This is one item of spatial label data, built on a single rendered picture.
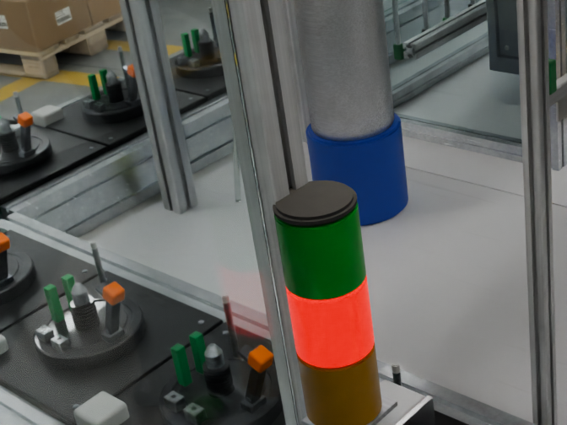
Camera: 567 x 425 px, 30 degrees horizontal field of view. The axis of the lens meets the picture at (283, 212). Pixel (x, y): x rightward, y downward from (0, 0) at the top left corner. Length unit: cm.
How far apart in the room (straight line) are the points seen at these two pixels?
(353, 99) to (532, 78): 70
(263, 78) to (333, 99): 106
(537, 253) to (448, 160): 88
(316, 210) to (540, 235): 47
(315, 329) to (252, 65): 16
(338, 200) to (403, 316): 89
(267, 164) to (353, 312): 10
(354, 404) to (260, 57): 23
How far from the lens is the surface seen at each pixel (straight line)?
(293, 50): 200
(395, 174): 172
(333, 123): 167
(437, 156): 194
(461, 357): 141
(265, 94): 60
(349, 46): 162
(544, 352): 112
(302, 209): 61
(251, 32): 58
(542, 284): 108
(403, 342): 145
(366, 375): 67
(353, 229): 62
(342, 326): 64
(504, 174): 186
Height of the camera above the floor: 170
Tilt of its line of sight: 28 degrees down
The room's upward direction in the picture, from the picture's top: 9 degrees counter-clockwise
